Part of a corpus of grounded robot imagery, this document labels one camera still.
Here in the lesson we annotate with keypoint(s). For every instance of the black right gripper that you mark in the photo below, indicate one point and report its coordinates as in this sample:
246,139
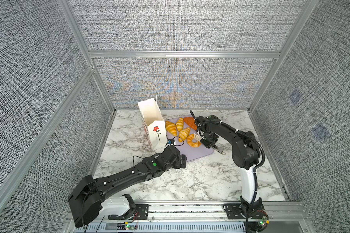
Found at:
208,144

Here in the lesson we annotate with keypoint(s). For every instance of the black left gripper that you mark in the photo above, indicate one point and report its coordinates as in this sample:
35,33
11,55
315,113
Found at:
178,164

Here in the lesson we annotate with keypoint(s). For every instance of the white steel food tongs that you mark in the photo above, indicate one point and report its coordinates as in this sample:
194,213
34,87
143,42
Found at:
198,138

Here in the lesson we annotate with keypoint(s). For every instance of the orange triangular pastry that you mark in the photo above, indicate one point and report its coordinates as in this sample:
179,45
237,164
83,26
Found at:
190,122

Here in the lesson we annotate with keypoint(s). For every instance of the ring shaped braided bread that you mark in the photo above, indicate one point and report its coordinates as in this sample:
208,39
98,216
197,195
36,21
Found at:
193,142

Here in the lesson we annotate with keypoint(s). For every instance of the golden croissant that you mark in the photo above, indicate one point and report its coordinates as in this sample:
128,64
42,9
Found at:
183,134

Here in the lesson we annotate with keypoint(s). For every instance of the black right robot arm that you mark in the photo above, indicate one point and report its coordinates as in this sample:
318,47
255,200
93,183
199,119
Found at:
247,154

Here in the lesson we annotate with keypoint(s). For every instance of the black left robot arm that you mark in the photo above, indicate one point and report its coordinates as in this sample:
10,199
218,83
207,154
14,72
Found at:
86,199

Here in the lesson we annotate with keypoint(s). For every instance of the small golden bread roll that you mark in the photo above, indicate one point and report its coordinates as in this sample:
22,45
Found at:
180,124

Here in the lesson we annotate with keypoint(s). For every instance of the lilac plastic tray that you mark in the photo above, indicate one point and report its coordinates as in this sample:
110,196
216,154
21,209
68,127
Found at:
190,152

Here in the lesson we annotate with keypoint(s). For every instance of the striped croissant far left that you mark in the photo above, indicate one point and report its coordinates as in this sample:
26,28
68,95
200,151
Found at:
171,128

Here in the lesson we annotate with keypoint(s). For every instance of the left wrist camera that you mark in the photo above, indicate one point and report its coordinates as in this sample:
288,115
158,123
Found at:
170,142

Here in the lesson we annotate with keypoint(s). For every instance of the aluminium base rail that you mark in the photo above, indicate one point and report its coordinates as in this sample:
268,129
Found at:
119,215

